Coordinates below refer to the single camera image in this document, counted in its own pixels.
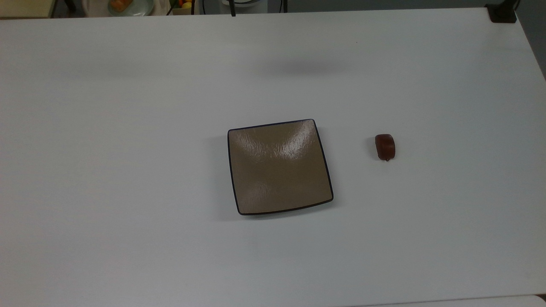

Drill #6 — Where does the small round brown food item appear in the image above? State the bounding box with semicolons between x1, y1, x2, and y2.
375;134;396;162

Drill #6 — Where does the round pale green plate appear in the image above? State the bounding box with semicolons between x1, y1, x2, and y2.
107;0;154;17

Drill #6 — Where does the square tan ceramic plate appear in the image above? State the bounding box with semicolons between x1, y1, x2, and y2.
227;119;334;216

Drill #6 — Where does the black clamp stand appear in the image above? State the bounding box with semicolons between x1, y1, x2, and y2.
485;0;519;23

